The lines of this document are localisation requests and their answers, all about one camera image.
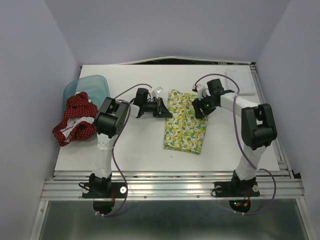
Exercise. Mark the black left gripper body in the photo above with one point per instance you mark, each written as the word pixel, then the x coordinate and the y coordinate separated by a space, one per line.
pixel 152 107

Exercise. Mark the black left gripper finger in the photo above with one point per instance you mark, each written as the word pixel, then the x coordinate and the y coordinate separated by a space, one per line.
pixel 161 102
pixel 164 112

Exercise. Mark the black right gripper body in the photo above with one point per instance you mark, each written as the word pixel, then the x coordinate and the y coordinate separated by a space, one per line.
pixel 207 103

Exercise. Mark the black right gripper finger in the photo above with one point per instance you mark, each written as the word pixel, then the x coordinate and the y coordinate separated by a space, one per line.
pixel 207 112
pixel 197 109

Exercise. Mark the lemon print skirt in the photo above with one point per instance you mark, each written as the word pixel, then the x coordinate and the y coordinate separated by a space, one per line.
pixel 183 131

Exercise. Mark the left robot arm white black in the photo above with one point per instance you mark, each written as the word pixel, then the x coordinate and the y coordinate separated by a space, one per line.
pixel 110 121

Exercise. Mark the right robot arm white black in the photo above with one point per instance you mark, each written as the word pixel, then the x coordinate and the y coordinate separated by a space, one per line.
pixel 254 124

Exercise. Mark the folded white skirt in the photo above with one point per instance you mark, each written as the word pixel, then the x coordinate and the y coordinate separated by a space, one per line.
pixel 244 80

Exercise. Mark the teal plastic bin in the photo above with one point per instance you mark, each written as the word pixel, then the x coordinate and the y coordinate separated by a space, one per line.
pixel 95 86

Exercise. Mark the red polka dot skirt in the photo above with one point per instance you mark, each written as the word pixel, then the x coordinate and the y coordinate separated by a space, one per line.
pixel 77 122

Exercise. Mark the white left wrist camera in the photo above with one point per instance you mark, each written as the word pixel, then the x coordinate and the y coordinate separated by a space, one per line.
pixel 155 92

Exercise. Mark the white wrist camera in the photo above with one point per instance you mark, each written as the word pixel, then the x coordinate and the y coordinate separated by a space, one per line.
pixel 155 92
pixel 201 91

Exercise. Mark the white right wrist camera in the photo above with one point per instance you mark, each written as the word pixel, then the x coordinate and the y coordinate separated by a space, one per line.
pixel 201 91

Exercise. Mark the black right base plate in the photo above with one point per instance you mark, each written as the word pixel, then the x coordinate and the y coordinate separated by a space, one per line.
pixel 226 189

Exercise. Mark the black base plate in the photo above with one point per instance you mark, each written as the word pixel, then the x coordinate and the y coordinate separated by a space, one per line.
pixel 115 190
pixel 226 189

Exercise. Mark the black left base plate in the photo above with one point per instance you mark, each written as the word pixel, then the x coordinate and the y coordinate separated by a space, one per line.
pixel 115 190

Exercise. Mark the aluminium frame rails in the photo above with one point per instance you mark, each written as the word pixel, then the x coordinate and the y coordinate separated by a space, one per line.
pixel 170 193

